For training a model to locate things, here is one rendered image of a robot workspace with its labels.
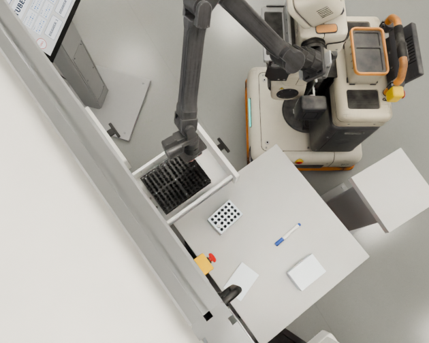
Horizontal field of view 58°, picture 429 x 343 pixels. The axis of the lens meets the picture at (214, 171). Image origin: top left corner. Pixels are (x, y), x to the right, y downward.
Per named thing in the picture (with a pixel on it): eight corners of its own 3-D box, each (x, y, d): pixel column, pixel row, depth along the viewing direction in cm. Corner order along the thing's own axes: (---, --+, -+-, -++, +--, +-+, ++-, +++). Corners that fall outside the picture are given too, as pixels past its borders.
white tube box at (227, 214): (228, 201, 166) (229, 199, 162) (242, 215, 164) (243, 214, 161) (207, 220, 163) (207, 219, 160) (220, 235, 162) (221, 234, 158)
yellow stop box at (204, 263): (203, 252, 152) (203, 251, 145) (214, 267, 151) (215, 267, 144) (193, 260, 151) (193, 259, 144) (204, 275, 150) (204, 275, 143)
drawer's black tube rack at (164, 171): (186, 151, 163) (185, 146, 157) (210, 184, 160) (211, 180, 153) (142, 182, 159) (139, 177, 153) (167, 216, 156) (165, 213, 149)
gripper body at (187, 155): (174, 150, 143) (173, 143, 136) (197, 135, 145) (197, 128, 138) (184, 164, 142) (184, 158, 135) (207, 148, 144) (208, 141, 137)
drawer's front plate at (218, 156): (197, 130, 167) (196, 120, 157) (237, 182, 162) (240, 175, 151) (193, 132, 167) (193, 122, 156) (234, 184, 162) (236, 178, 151)
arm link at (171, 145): (194, 124, 125) (184, 112, 131) (161, 139, 123) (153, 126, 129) (202, 151, 133) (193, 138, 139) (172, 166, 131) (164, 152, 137)
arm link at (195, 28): (216, 2, 103) (199, -9, 110) (196, 1, 100) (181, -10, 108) (198, 138, 128) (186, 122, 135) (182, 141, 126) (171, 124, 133)
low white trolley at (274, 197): (255, 182, 246) (276, 143, 173) (317, 262, 235) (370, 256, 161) (180, 237, 236) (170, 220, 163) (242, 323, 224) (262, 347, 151)
